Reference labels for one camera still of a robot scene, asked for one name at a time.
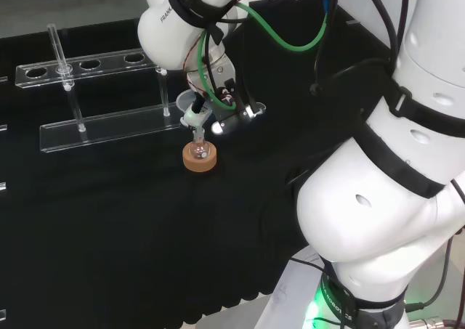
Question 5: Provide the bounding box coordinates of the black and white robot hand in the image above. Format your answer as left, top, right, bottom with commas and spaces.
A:
179, 48, 267, 137

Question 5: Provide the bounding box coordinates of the clear glass funnel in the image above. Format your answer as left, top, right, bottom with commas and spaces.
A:
175, 91, 214, 143

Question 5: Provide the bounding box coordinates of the clear round-bottom flask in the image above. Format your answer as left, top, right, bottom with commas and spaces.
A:
190, 131, 212, 161

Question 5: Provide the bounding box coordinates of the clear funnel stand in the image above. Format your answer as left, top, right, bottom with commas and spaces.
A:
14, 23, 190, 154

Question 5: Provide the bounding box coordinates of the black cloth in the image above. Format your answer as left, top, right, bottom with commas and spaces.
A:
0, 0, 395, 327

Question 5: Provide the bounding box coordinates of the pale board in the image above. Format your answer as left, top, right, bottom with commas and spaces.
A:
254, 247, 349, 329

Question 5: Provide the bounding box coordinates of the green cable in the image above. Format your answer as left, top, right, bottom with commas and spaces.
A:
197, 1, 330, 110

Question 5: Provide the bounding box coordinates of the black cable with plug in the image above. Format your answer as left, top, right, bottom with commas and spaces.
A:
309, 0, 396, 97

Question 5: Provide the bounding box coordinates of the cork ring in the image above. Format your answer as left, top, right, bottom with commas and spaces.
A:
182, 142, 219, 173

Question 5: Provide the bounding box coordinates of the thin black cable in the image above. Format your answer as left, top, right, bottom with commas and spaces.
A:
405, 230, 456, 313
291, 256, 330, 272

